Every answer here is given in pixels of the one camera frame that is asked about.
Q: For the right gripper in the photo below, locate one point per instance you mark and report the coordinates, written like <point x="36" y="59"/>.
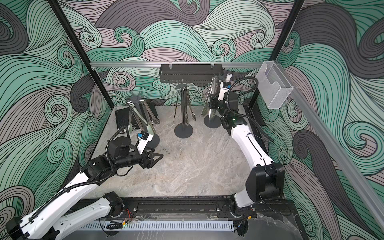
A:
<point x="214" y="101"/>

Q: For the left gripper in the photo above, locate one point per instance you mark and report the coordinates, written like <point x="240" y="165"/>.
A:
<point x="148" y="163"/>

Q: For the dark slim steel tongs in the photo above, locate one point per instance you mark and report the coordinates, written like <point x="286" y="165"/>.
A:
<point x="190" y="105"/>

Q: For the black locking tongs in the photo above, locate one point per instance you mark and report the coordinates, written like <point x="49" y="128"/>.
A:
<point x="184" y="106"/>

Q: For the long steel tweezers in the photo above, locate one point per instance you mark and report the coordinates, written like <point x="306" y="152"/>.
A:
<point x="176" y="105"/>

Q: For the slim silver tweezer tongs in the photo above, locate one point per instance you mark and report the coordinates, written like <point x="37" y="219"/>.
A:
<point x="228" y="77"/>

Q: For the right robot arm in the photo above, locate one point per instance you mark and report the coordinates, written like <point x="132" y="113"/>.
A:
<point x="266" y="178"/>

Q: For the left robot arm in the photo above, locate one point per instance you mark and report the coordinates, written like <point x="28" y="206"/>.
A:
<point x="51" y="221"/>

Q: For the right grey utensil stand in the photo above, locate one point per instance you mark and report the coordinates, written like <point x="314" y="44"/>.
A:
<point x="213" y="121"/>

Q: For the grey utensil stand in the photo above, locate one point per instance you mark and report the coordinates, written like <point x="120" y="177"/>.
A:
<point x="156" y="139"/>
<point x="213" y="121"/>
<point x="183" y="130"/>

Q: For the left grey utensil stand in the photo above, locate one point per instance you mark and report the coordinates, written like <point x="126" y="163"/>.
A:
<point x="156" y="139"/>

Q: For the middle grey utensil stand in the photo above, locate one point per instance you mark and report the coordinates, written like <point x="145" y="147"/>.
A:
<point x="183" y="130"/>

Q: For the black aluminium case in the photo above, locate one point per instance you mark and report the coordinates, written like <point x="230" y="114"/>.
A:
<point x="122" y="115"/>

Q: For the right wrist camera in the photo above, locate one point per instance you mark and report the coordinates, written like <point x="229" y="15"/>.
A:
<point x="224" y="88"/>

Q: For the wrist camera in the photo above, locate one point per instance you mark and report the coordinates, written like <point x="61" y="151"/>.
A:
<point x="122" y="147"/>
<point x="224" y="88"/>

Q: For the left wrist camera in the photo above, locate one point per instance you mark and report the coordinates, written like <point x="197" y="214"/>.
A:
<point x="122" y="147"/>

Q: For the clear acrylic wall box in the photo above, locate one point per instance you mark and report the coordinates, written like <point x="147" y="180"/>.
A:
<point x="274" y="85"/>

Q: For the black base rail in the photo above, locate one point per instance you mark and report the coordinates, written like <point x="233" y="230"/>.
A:
<point x="216" y="206"/>

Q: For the white slotted cable duct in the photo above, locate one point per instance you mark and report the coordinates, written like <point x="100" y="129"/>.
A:
<point x="164" y="226"/>

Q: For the aluminium wall rail back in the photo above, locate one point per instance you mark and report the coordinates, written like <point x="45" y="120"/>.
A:
<point x="134" y="64"/>

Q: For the aluminium wall rail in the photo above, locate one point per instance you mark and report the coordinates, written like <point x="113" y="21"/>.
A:
<point x="365" y="191"/>
<point x="134" y="64"/>

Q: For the aluminium wall rail right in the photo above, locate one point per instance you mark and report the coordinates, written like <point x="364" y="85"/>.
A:
<point x="365" y="191"/>

